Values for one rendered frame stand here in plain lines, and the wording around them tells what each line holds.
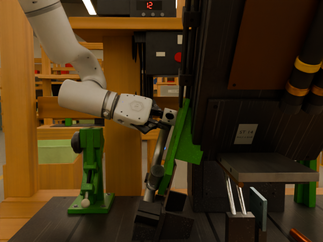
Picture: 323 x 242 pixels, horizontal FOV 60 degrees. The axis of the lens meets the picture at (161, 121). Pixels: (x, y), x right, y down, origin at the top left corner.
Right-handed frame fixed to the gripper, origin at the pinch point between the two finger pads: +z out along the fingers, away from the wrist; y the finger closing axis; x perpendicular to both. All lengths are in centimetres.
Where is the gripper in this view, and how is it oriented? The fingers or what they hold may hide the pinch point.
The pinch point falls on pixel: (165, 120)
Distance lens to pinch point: 83.8
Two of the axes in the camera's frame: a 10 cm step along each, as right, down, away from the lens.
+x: -2.0, 6.2, 7.6
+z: 9.6, 2.6, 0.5
